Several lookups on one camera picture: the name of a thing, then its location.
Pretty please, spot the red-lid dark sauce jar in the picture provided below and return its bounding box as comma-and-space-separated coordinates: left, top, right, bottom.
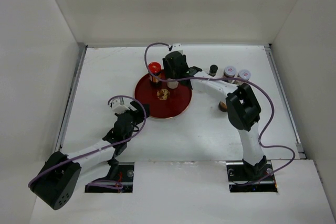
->
148, 62, 162, 87

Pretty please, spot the clear salt grinder black top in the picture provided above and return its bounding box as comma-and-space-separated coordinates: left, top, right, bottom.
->
167, 79, 179, 89

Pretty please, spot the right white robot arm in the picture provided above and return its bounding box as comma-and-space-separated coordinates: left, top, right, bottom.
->
162, 51, 267, 180

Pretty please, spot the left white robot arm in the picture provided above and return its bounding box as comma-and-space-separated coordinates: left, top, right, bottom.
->
28, 99, 150, 210

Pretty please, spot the round red lacquer tray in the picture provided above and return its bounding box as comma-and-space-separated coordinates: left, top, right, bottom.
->
134, 73, 192, 119

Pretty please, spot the black-cap spice bottle rear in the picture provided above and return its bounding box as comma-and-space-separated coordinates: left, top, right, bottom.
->
208, 65, 218, 77

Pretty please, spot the white-lid spice jar left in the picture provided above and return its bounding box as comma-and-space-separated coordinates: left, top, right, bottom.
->
223, 66, 237, 78

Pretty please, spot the white-lid spice jar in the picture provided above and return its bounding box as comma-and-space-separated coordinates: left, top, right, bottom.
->
223, 66, 237, 78
237, 69, 251, 85

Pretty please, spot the white-lid spice jar right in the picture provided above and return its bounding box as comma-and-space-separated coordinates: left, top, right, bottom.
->
237, 69, 251, 85

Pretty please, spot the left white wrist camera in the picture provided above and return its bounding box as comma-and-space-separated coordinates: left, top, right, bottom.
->
109, 98, 129, 114

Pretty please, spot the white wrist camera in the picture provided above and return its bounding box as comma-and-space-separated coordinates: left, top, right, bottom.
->
109, 98, 129, 114
169, 43, 183, 54

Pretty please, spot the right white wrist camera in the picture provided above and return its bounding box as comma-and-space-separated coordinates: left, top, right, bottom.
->
169, 43, 183, 54

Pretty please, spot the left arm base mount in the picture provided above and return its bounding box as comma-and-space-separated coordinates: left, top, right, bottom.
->
85, 158, 135, 194

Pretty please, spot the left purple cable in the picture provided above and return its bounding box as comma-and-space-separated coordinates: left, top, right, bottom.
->
27, 95, 148, 190

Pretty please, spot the left aluminium table rail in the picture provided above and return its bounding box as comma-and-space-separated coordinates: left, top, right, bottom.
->
51, 42, 88, 153

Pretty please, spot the aluminium table rail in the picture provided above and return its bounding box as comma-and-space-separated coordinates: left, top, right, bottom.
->
51, 42, 88, 153
264, 44, 307, 159

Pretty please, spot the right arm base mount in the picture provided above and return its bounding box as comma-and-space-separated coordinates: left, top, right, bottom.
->
226, 162, 278, 193

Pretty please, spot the right aluminium table rail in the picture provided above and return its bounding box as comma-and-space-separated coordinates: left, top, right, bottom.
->
264, 44, 307, 159

